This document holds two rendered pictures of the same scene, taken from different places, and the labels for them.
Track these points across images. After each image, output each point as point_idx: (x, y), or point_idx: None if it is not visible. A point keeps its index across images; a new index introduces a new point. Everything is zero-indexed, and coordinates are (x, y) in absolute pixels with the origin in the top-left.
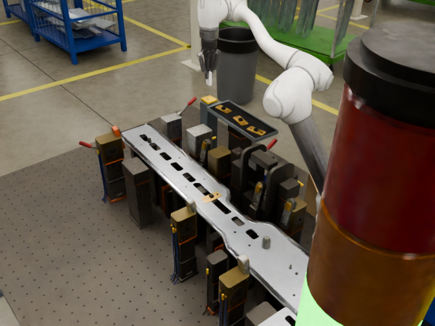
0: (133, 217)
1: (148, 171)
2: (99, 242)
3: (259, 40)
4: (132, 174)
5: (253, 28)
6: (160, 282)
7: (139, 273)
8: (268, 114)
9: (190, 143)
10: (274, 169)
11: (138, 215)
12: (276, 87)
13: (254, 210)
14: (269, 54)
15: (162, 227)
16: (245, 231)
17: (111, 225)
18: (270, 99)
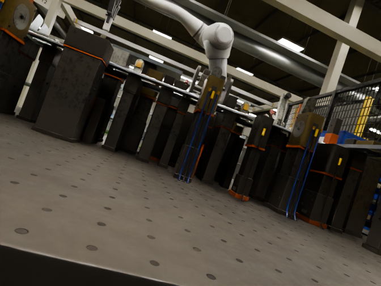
0: (50, 125)
1: (112, 51)
2: (25, 138)
3: (174, 6)
4: (106, 40)
5: (160, 0)
6: (177, 181)
7: (144, 173)
8: (217, 42)
9: (116, 62)
10: (232, 79)
11: (81, 113)
12: (226, 24)
13: (215, 115)
14: (185, 17)
15: (94, 147)
16: (241, 116)
17: (15, 129)
18: (227, 28)
